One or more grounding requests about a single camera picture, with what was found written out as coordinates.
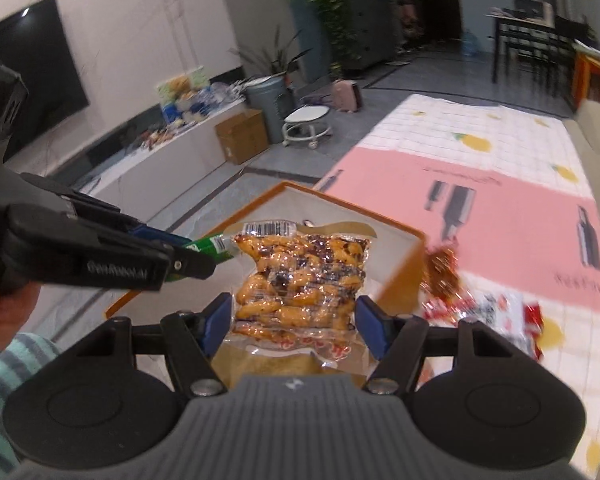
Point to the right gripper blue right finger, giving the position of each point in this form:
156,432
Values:
396,344

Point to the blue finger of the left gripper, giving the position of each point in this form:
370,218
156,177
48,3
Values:
153,235
188,263

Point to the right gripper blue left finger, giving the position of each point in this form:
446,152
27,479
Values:
191,341

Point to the green sausage stick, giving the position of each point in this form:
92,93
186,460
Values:
219,246

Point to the peanut snack vacuum pack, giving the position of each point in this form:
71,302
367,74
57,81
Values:
298,291

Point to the striped sleeve forearm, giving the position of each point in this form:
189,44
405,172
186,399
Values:
22,359

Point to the person left hand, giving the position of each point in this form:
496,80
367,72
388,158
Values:
15,310

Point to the white tv cabinet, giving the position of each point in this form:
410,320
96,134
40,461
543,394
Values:
146,181

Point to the orange cardboard box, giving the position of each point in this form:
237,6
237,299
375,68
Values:
393,273

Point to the red chili snack packet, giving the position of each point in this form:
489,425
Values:
441,281

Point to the white red gluten snack bag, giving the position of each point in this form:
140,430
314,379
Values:
504,313

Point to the brown cardboard carton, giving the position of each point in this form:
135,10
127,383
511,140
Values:
242,136

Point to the teddy bear toy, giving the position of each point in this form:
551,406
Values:
178,87

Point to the white round rolling stool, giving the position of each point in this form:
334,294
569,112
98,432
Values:
306,124

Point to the black television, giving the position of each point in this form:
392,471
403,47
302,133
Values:
33,44

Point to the checked pink picnic cloth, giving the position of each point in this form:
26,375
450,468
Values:
508,188

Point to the pink small heater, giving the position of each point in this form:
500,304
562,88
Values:
346,96

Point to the blue water jug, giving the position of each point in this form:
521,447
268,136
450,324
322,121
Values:
469,44

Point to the dark drawer cabinet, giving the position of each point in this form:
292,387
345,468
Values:
373,32

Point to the leafy green plant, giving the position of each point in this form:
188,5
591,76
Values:
330,10

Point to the black dining table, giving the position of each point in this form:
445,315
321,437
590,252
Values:
547,45

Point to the orange stool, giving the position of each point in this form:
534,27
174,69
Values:
586,77

